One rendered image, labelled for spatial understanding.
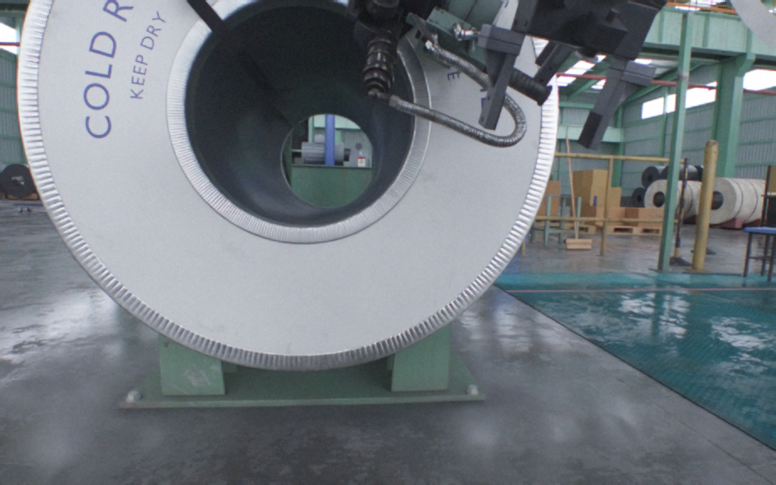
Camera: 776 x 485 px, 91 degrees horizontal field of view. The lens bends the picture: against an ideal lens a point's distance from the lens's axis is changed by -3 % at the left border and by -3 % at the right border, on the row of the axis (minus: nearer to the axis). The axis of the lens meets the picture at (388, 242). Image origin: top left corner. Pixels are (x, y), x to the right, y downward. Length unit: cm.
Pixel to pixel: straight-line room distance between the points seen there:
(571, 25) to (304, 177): 305
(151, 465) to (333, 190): 266
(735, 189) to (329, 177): 1100
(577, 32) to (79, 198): 97
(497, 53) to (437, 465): 84
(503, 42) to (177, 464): 101
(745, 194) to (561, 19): 1258
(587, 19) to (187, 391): 123
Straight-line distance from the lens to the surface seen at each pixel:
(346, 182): 339
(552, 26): 47
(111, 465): 114
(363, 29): 84
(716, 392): 169
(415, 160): 91
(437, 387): 126
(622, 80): 53
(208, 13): 100
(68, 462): 119
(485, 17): 84
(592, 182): 1048
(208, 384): 128
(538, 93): 82
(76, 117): 108
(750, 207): 1313
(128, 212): 102
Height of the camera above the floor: 60
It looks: 7 degrees down
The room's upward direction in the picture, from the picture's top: 2 degrees clockwise
